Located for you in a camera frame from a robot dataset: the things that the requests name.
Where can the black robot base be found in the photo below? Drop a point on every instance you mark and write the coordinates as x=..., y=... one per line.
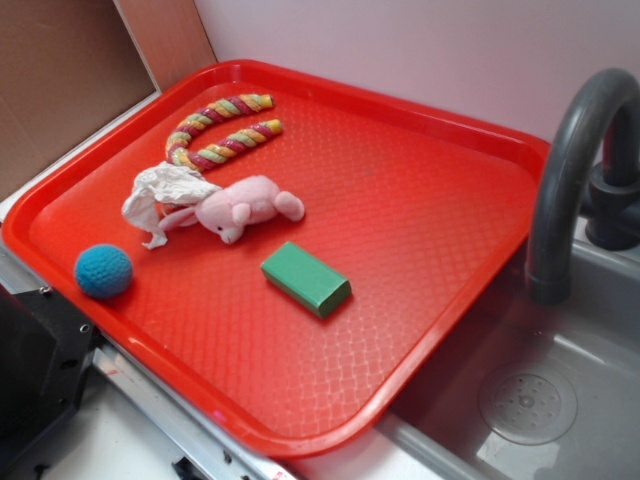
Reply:
x=46, y=349

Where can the green rectangular block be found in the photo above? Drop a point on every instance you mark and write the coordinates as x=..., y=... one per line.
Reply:
x=306, y=279

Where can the red plastic tray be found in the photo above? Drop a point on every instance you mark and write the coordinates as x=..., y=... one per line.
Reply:
x=418, y=208

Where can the pink plush toy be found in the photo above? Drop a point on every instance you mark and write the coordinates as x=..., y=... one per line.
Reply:
x=229, y=211

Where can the crumpled white cloth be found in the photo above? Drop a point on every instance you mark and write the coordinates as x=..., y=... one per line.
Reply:
x=165, y=184

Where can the blue knitted ball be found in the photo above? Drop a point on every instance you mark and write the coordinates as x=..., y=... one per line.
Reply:
x=103, y=271

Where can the grey sink basin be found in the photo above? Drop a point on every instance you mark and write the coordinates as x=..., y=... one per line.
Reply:
x=592, y=339

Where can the round sink drain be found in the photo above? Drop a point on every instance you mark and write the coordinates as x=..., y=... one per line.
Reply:
x=527, y=403

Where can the grey curved faucet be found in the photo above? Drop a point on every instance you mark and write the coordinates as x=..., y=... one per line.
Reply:
x=592, y=171

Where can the brown cardboard panel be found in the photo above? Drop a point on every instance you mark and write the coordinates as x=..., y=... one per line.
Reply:
x=69, y=68

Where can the multicolour twisted rope toy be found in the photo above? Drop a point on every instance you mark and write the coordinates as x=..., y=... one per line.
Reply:
x=221, y=131

